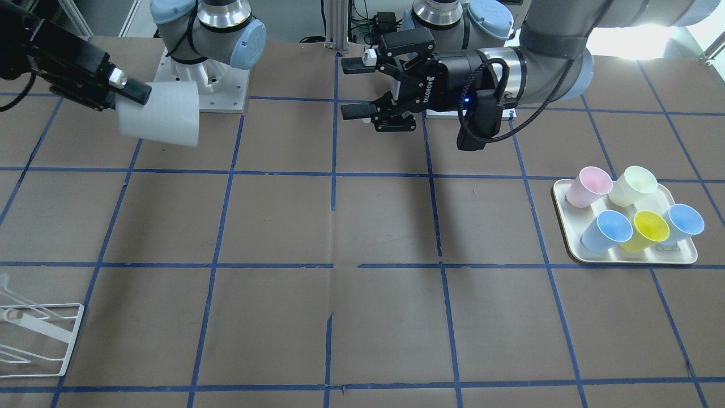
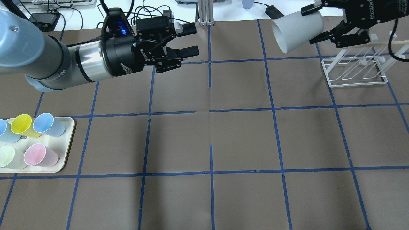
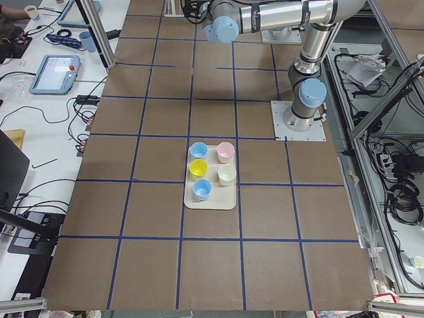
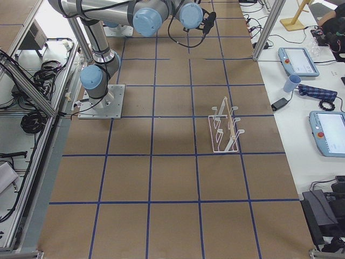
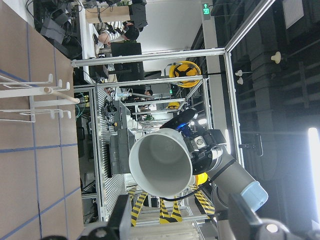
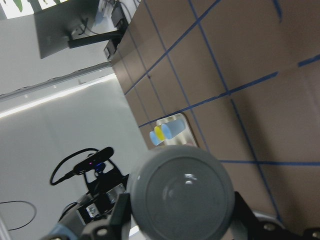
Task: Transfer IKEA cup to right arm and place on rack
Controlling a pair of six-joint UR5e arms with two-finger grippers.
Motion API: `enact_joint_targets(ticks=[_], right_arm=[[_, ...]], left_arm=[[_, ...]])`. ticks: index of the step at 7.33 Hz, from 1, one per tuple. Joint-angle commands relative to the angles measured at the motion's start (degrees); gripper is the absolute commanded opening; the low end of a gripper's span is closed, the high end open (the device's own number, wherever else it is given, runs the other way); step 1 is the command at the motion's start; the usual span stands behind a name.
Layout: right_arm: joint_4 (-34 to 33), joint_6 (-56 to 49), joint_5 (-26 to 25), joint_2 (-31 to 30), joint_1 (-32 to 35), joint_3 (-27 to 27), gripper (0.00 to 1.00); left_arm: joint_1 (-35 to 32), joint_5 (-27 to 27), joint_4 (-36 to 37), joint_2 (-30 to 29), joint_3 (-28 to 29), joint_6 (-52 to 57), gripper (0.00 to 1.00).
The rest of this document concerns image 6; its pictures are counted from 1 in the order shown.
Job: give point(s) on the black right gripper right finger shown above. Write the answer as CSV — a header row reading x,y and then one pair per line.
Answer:
x,y
246,225

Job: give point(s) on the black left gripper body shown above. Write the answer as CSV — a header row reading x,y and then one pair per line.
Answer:
x,y
101,196

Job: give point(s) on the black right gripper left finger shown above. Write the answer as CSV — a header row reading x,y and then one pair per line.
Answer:
x,y
116,227

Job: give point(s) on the grey plastic cup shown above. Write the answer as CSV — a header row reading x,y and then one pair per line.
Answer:
x,y
180,192

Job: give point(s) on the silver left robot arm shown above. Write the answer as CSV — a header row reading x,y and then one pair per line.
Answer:
x,y
70,228

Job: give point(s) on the yellow plastic cup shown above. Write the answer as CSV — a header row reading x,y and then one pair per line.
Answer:
x,y
159,133

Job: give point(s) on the light blue plastic cup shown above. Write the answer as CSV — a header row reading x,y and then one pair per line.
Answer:
x,y
173,128

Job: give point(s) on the cream plastic tray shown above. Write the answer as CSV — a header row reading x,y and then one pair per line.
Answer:
x,y
186,137

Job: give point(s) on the black computer monitor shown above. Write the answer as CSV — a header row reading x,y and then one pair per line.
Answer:
x,y
64,26

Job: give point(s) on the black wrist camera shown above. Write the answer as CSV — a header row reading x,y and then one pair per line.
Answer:
x,y
93,161

